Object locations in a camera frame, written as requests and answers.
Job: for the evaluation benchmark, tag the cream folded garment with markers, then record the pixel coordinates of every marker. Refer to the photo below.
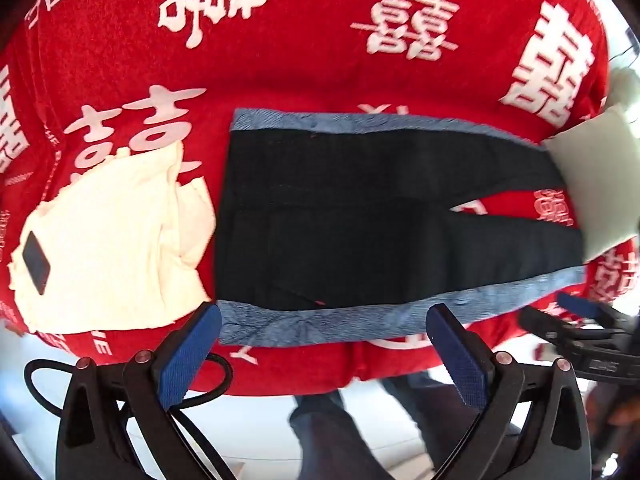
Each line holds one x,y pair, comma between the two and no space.
110,240

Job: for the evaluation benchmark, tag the person's left leg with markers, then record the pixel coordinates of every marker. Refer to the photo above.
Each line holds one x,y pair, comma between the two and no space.
325,440

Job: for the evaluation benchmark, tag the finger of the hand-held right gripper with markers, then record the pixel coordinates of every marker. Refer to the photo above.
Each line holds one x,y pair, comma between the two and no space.
542,324
577,304

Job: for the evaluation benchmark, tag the black pants with blue stripes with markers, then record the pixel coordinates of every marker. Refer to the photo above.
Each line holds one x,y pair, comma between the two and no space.
350,235

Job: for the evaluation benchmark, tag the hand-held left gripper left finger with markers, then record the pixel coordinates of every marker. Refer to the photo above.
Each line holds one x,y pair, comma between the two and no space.
190,350

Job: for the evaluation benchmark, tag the red printed blanket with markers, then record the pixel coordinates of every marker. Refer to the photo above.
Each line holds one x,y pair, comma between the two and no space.
300,60

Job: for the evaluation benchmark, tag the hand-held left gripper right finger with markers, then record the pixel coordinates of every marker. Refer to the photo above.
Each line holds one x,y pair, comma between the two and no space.
460,355

